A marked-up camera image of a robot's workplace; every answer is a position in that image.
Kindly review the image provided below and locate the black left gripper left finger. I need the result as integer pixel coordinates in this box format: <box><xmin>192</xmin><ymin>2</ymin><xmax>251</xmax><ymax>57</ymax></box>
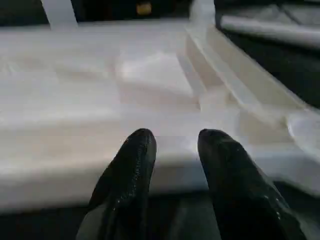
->
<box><xmin>74</xmin><ymin>128</ymin><xmax>158</xmax><ymax>240</ymax></box>

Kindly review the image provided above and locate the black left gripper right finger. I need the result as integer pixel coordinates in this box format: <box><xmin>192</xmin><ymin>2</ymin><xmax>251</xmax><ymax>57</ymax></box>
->
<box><xmin>197</xmin><ymin>128</ymin><xmax>308</xmax><ymax>240</ymax></box>

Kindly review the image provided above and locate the white plastic table top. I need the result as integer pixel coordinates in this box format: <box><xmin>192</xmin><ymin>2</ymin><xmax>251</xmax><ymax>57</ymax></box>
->
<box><xmin>0</xmin><ymin>21</ymin><xmax>320</xmax><ymax>216</ymax></box>

